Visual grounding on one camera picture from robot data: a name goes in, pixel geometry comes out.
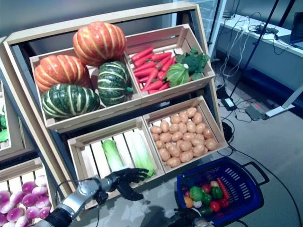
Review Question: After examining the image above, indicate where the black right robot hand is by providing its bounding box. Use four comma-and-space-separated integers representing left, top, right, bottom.
169, 208, 202, 227

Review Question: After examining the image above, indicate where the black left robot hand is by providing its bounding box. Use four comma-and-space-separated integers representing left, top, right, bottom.
110, 167, 150, 201

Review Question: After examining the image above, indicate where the blue plastic shopping basket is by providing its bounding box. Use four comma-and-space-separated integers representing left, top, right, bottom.
176, 157, 265, 227

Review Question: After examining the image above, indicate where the wooden crate with green vegetables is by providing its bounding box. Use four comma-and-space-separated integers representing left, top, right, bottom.
0, 78, 26, 157

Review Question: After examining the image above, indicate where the green cucumber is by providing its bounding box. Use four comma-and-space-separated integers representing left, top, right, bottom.
198, 205, 213, 216

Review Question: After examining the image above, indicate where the wide napa cabbage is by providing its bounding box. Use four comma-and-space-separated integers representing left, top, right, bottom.
129, 134, 157, 178

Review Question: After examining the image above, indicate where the large green bell pepper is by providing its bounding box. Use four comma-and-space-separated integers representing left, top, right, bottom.
189, 186, 205, 202

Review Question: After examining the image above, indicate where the slim napa cabbage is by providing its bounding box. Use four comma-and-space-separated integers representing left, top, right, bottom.
101, 139, 127, 172

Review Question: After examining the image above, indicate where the dark green bell pepper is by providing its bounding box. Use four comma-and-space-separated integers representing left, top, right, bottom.
210, 186, 223, 199

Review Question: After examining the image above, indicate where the wooden crate with cabbages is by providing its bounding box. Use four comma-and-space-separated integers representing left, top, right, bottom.
67, 117, 166, 210

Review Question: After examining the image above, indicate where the orange carrot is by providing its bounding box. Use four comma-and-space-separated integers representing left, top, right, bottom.
217, 177, 231, 201

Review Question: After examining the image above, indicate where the wooden crate with pumpkins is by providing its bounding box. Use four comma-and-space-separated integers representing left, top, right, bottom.
29, 47, 143, 131

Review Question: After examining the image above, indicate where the purple white turnip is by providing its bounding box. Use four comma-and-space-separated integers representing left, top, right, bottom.
15, 215, 29, 227
25, 207, 40, 219
38, 206, 52, 219
0, 191, 11, 204
6, 207, 26, 223
21, 193, 38, 208
0, 201, 15, 214
35, 175, 48, 187
9, 192, 24, 205
22, 181, 36, 194
35, 196, 51, 209
32, 186, 48, 198

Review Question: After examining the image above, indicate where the black round stand base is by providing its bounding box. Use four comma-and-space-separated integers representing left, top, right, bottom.
221, 122, 235, 144

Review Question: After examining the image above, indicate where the small green striped pumpkin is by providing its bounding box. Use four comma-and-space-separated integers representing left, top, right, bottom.
97, 61, 134, 107

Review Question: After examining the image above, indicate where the wide green striped pumpkin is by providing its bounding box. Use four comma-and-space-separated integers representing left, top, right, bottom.
41, 84, 101, 120

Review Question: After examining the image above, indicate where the wooden crate with carrots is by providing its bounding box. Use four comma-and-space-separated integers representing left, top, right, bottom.
124, 23, 216, 105

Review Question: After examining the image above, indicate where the wooden crate with potatoes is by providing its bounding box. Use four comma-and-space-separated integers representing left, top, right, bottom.
142, 96, 229, 175

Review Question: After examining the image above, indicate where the wooden crate with turnips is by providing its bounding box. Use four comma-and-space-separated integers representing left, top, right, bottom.
0, 157, 56, 227

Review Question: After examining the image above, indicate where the green round cabbage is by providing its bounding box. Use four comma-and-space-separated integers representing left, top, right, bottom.
165, 62, 190, 88

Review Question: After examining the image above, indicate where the black power adapter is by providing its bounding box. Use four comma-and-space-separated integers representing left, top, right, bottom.
220, 97, 238, 111

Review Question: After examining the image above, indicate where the grey power box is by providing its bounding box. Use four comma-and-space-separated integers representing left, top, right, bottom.
245, 103, 268, 121

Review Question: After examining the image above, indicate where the flat orange striped pumpkin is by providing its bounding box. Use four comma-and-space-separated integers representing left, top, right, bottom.
34, 54, 92, 93

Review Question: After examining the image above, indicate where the green broccoli with leaves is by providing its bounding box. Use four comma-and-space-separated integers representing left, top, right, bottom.
175, 46, 211, 81

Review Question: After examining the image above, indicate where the large orange striped pumpkin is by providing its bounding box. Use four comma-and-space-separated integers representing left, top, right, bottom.
72, 21, 127, 67

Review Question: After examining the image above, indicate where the white desk leg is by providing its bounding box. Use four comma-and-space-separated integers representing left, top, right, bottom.
265, 85, 303, 118

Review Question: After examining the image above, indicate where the light wooden display shelf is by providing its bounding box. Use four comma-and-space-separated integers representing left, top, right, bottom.
3, 1, 229, 222

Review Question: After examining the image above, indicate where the white desk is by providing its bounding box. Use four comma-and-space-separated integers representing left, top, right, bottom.
214, 13, 303, 97

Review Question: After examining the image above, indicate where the long black stand pole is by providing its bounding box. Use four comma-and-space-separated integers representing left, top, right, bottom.
229, 0, 280, 96

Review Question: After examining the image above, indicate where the black device on desk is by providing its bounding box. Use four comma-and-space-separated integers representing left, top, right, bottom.
254, 25, 280, 35

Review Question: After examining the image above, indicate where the dark laptop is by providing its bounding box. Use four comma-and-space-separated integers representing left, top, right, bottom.
281, 11, 303, 49

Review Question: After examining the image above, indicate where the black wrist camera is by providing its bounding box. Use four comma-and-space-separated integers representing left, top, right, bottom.
94, 190, 109, 204

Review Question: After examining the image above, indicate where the black basket handle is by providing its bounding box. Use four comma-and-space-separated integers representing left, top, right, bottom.
242, 162, 270, 186

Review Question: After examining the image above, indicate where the black floor cable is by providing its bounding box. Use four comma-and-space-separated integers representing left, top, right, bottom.
217, 141, 303, 227

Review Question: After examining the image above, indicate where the white cable bundle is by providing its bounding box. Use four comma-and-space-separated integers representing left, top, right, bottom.
220, 16, 251, 78

